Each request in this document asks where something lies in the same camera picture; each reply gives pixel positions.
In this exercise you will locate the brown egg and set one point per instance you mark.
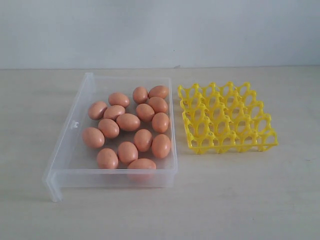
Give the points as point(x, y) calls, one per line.
point(158, 104)
point(160, 91)
point(145, 112)
point(113, 112)
point(127, 152)
point(107, 159)
point(93, 137)
point(128, 122)
point(161, 146)
point(118, 98)
point(142, 140)
point(96, 110)
point(140, 95)
point(160, 122)
point(109, 128)

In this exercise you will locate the clear plastic bin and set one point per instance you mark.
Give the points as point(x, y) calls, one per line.
point(73, 164)

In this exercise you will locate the brown egg frontmost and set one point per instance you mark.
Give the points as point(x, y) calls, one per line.
point(141, 164)

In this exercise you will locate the yellow plastic egg tray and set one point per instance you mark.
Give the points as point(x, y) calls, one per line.
point(226, 118)

